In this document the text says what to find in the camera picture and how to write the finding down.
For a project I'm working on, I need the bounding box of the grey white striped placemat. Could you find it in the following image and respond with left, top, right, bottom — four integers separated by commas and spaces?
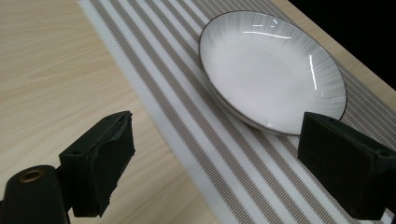
78, 0, 396, 224

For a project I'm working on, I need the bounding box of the white plate with dark rim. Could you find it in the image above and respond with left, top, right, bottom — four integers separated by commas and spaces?
198, 10, 348, 136

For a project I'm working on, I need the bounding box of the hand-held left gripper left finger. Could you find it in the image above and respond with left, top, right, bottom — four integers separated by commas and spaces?
58, 110, 136, 218

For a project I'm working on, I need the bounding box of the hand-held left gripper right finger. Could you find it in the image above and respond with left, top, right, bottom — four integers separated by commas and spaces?
297, 111, 396, 221

